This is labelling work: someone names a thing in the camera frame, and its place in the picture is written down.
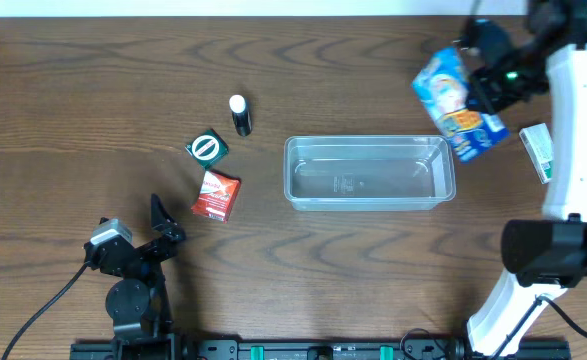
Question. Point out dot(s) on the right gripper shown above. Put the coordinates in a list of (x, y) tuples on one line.
[(486, 75)]

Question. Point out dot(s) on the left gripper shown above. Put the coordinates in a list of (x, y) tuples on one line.
[(149, 248)]

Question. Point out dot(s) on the red medicine packet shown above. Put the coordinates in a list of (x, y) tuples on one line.
[(217, 196)]

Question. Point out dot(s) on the blue fever patch box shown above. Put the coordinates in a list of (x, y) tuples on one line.
[(442, 87)]

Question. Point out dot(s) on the green Zam-Buk box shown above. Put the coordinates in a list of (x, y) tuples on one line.
[(207, 149)]

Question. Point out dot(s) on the white green medicine box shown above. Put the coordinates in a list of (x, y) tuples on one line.
[(539, 146)]

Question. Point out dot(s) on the dark bottle white cap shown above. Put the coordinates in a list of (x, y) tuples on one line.
[(240, 115)]

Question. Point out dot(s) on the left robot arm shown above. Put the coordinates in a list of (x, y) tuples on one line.
[(138, 303)]

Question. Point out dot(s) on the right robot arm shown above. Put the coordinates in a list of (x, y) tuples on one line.
[(542, 258)]

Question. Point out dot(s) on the clear plastic container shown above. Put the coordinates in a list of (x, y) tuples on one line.
[(368, 172)]

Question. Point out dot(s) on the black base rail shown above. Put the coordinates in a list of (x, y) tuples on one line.
[(418, 349)]

